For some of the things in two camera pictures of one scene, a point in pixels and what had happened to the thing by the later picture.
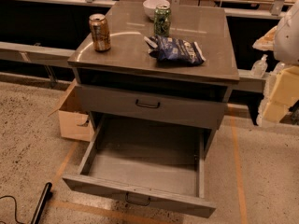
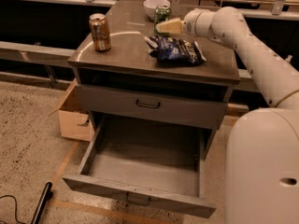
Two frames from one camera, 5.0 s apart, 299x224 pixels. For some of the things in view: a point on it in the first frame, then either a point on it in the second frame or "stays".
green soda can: [163, 20] stays
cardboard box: [74, 123] stays
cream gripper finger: [285, 91] -> [196, 22]
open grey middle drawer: [151, 162] stays
